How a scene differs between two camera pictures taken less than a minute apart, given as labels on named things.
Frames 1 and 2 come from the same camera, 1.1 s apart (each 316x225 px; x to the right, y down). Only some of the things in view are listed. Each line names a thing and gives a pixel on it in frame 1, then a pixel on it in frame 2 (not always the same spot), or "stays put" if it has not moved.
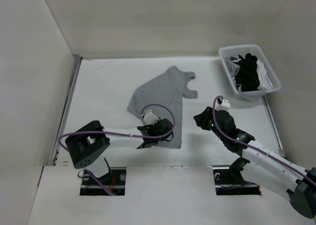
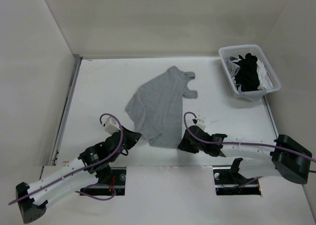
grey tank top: (169, 88) stays put
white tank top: (265, 82) stays put
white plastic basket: (226, 51) stays put
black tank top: (247, 76) stays put
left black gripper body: (162, 138) → (112, 158)
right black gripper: (202, 119) → (184, 145)
